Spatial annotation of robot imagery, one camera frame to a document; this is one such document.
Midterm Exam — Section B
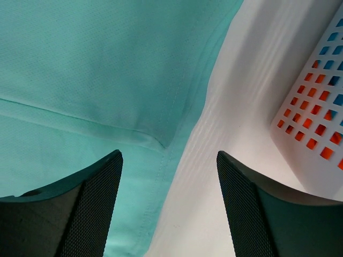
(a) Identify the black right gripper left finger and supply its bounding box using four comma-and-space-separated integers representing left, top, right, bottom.
1, 150, 123, 256

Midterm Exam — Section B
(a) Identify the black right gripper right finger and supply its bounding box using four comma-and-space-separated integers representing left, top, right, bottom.
217, 151, 342, 256

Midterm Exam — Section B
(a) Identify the teal t shirt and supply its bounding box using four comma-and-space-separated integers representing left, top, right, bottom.
1, 1, 242, 256

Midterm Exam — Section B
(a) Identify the white plastic basket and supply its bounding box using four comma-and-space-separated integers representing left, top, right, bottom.
270, 5, 343, 172

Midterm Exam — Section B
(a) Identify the orange t shirt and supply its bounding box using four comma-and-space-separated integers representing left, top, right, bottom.
272, 59, 342, 170

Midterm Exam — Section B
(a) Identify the blue t shirt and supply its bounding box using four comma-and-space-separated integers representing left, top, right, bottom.
318, 17, 342, 126

